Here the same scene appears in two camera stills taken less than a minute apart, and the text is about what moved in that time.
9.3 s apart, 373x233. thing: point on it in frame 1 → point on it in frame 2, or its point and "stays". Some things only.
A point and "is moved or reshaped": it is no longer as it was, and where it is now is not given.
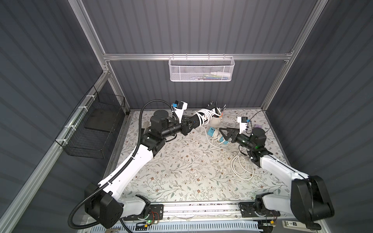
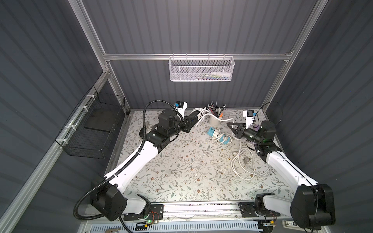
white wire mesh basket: [201, 68] stays
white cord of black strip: [204, 116] → [223, 119]
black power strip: [207, 114] is moved or reshaped
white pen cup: [215, 122] stays
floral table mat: [195, 167] stays
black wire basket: [89, 132] stays
